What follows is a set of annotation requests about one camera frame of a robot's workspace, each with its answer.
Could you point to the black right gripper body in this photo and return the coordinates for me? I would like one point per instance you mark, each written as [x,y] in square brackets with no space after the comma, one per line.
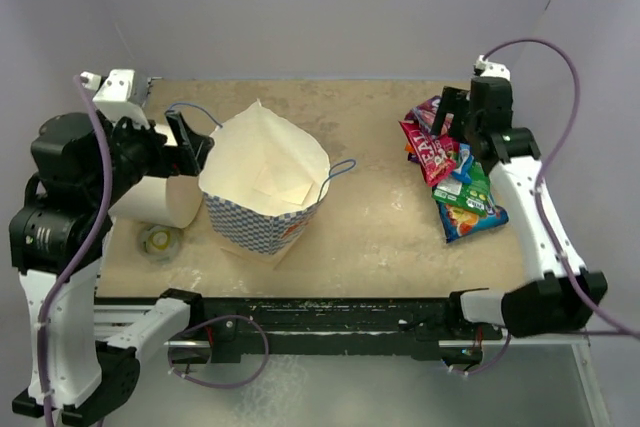
[464,125]

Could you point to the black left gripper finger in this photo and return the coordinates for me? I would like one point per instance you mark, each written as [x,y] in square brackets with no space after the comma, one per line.
[201,146]
[184,155]

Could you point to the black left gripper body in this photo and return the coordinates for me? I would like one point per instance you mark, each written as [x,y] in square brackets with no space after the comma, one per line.
[136,151]

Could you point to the small blue snack packet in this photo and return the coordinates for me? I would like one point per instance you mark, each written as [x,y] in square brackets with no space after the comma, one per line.
[464,162]

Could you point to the pink snack packet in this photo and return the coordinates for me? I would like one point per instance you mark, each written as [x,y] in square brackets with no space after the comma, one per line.
[435,154]

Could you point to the blue checkered paper bag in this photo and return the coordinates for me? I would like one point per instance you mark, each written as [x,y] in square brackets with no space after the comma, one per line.
[263,182]

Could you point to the green snack packet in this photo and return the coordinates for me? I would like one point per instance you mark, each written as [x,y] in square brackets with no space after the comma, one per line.
[472,197]

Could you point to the blue snack wrapper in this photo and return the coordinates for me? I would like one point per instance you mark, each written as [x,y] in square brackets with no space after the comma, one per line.
[458,223]

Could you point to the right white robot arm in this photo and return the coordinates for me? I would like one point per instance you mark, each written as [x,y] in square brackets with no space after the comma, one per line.
[560,293]

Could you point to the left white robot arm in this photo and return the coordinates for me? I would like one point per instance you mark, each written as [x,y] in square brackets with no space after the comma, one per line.
[85,164]

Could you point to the white round container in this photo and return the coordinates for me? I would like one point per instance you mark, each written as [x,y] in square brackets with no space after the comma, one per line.
[172,201]

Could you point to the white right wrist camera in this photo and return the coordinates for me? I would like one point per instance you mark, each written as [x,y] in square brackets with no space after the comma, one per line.
[484,67]

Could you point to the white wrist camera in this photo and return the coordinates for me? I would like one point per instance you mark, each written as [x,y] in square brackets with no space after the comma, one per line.
[484,67]
[120,94]

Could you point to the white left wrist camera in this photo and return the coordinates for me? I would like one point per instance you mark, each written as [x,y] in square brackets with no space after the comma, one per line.
[120,94]

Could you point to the aluminium frame rail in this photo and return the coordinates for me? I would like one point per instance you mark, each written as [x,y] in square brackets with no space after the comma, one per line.
[540,337]

